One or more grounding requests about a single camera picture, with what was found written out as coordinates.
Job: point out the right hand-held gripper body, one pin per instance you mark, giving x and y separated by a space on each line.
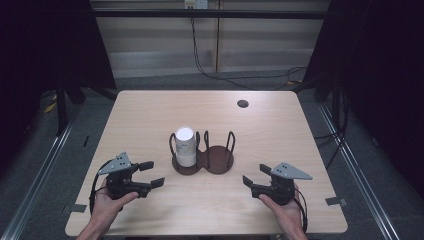
288 172

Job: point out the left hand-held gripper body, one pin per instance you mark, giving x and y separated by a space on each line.
116 165

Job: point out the dark brown double cup holder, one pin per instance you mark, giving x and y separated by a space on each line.
218 160

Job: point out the plain white paper cup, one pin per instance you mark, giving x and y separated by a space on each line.
185 138

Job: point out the person's left hand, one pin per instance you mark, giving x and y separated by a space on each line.
105 205

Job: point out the person's right hand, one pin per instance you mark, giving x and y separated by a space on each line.
290 215

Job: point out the grey tape strip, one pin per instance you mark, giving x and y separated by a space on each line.
75 208
335 201

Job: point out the dark round table grommet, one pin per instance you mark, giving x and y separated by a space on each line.
243 103

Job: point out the black metal stand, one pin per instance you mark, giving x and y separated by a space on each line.
61 106
336 100

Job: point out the dark curtain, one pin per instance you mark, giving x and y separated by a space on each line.
40 50
383 66

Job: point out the black horizontal metal bar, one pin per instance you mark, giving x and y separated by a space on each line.
206 14

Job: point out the metal floor rail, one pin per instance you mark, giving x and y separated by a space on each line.
43 166
356 173

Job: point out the white wall power outlet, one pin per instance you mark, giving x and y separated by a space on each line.
196 4

